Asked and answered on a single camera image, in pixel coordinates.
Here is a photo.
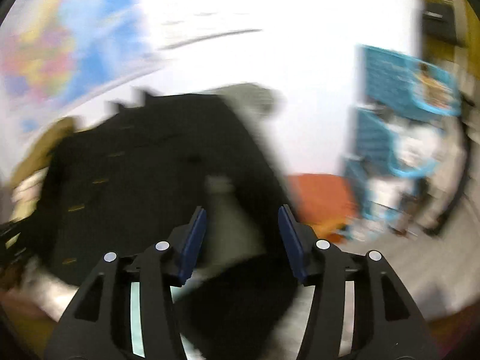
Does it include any black coat with gold buttons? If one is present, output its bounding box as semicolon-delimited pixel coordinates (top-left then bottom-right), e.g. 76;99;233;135
36;94;297;359

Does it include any orange cloth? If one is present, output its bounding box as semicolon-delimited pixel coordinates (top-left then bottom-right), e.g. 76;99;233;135
288;174;358;238

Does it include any lower teal plastic basket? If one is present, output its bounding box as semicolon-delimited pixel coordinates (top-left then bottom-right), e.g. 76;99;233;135
343;108;438;220

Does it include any teal plastic basket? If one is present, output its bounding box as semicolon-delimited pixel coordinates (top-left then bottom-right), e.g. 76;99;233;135
343;108;438;220
362;46;461;122

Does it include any olive mustard garment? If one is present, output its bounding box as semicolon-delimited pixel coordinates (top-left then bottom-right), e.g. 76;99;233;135
8;116;77;221

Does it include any upper teal plastic basket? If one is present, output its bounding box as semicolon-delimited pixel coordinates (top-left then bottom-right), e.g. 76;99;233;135
362;46;461;122

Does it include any colourful wall map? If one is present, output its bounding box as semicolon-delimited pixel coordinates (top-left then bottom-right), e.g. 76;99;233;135
0;0;159;132

